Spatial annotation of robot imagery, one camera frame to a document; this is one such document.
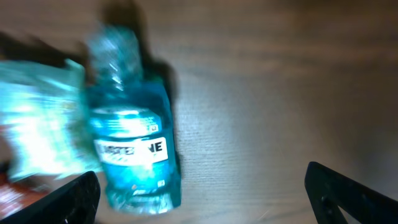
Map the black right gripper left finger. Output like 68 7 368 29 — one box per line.
1 171 100 224

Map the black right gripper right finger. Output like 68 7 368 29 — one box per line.
304 161 397 224

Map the red chocolate bar wrapper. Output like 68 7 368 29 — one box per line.
1 172 49 219

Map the light green wet wipes pack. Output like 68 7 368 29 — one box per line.
1 59 102 182

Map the blue mouthwash bottle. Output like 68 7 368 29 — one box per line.
86 26 182 215

